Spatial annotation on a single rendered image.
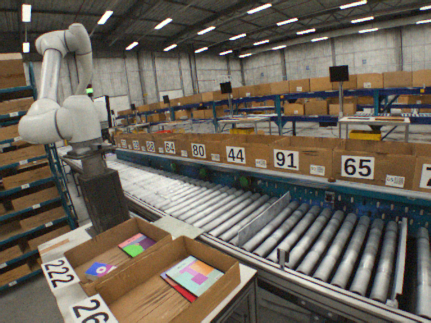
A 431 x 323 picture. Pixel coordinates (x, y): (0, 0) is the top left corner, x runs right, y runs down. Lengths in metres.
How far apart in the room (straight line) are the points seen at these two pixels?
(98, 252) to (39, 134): 0.60
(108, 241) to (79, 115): 0.59
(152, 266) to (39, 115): 0.84
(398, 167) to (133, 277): 1.19
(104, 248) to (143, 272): 0.31
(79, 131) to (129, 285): 0.69
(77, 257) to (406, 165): 1.49
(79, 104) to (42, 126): 0.20
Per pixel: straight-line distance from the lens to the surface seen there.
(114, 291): 0.84
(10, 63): 2.31
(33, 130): 1.18
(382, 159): 1.16
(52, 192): 2.28
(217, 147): 1.62
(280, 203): 1.20
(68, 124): 1.11
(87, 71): 1.63
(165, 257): 0.88
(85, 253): 1.08
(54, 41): 1.55
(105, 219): 1.18
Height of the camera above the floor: 1.33
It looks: 15 degrees down
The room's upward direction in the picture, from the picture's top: 7 degrees counter-clockwise
